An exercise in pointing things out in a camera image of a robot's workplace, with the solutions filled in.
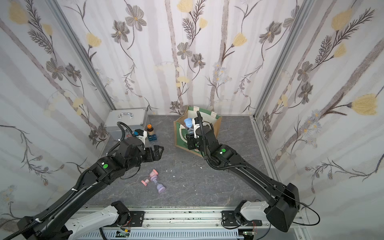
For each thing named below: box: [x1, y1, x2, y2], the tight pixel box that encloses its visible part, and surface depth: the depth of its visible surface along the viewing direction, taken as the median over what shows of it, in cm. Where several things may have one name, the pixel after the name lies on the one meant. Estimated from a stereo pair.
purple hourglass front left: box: [150, 175, 166, 194], surface depth 84 cm
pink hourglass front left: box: [140, 169, 159, 187], surface depth 88 cm
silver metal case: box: [104, 108, 146, 139], surface depth 101 cm
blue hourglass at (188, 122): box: [184, 118, 194, 135], surface depth 74 cm
